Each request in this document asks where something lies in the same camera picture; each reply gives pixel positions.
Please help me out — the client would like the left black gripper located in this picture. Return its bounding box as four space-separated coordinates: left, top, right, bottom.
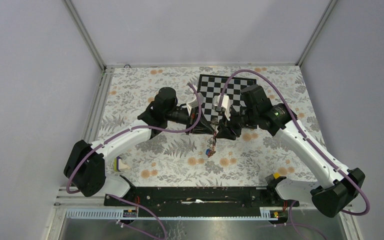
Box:
165 105 215 136

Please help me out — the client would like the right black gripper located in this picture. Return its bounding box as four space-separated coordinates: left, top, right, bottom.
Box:
216 105 258 141

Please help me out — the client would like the blue key tag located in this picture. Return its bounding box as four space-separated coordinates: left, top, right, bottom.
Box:
205 148 213 157

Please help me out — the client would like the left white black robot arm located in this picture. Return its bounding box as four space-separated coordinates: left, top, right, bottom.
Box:
63 84 204 206

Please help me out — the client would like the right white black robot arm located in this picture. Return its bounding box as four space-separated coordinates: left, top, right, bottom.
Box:
212 84 368 218

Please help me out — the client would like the black white checkerboard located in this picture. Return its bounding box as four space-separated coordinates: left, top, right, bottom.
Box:
198 74 257 121

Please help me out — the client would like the floral patterned mat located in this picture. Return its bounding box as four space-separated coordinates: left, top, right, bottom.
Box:
96 65 324 187

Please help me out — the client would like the green white small block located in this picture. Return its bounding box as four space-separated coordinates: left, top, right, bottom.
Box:
113 156 131 172

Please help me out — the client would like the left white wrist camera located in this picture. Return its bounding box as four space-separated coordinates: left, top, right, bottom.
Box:
186 92 204 117

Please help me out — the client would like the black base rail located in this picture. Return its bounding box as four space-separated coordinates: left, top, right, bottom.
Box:
123 186 293 218

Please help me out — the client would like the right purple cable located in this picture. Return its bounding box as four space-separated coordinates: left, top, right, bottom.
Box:
217 69 371 240

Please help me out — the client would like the purple cable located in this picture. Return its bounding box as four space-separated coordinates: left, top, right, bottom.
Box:
66 82 203 240
217 69 371 240

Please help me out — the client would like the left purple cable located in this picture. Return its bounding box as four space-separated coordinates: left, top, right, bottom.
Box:
66 82 203 240

